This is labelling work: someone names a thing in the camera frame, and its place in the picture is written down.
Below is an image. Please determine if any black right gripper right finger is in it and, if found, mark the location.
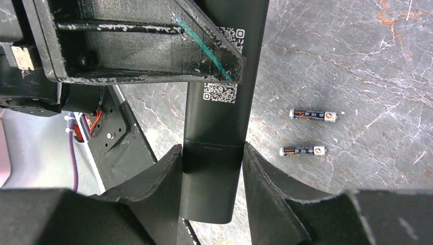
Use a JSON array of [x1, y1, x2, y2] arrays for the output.
[[243, 143, 349, 244]]

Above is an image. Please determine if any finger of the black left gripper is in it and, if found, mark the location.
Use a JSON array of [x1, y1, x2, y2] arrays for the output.
[[23, 1, 246, 85]]

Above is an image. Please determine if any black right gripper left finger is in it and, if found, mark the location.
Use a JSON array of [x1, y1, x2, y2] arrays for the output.
[[96, 144, 182, 244]]

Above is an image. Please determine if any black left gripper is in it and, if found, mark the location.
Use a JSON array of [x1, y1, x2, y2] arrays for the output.
[[0, 0, 133, 119]]

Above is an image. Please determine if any black remote control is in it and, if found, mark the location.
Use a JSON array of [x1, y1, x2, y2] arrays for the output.
[[180, 1, 269, 224]]

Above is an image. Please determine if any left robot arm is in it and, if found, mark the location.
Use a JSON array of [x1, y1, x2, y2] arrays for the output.
[[1, 1, 246, 244]]

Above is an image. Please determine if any AAA battery lower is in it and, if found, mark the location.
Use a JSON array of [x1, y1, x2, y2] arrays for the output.
[[279, 146, 327, 157]]

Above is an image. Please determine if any aaa battery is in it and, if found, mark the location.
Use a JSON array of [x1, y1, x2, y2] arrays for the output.
[[279, 146, 327, 157], [289, 109, 338, 123]]

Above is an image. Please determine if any AAA battery upper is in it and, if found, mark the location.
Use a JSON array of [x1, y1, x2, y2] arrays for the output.
[[289, 109, 338, 123]]

